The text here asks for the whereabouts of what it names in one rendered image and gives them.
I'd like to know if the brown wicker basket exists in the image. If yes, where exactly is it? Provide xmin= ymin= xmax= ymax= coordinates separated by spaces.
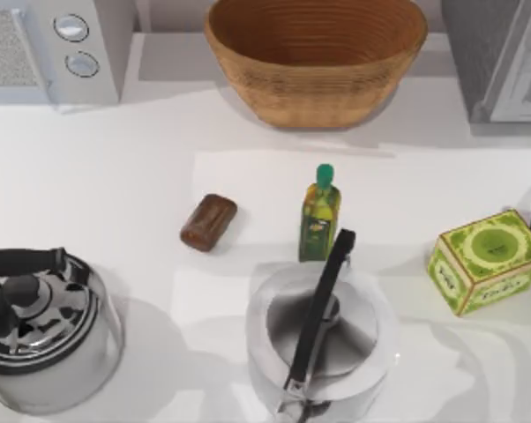
xmin=203 ymin=0 xmax=429 ymax=130

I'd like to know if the pale microwave oven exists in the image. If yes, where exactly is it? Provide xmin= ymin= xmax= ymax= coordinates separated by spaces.
xmin=0 ymin=0 xmax=137 ymax=107

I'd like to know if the green patterned box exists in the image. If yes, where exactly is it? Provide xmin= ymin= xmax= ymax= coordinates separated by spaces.
xmin=427 ymin=210 xmax=531 ymax=317

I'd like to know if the shiny steel kettle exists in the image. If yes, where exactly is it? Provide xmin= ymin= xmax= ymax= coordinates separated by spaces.
xmin=0 ymin=246 xmax=124 ymax=404

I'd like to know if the green oil bottle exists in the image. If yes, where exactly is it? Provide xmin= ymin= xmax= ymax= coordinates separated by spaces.
xmin=297 ymin=163 xmax=342 ymax=263

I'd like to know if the round microwave knob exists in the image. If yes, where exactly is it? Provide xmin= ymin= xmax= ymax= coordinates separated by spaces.
xmin=53 ymin=13 xmax=91 ymax=44
xmin=64 ymin=50 xmax=101 ymax=79

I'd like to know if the white kettle with black handle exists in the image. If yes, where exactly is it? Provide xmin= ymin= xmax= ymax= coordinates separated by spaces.
xmin=246 ymin=228 xmax=401 ymax=419

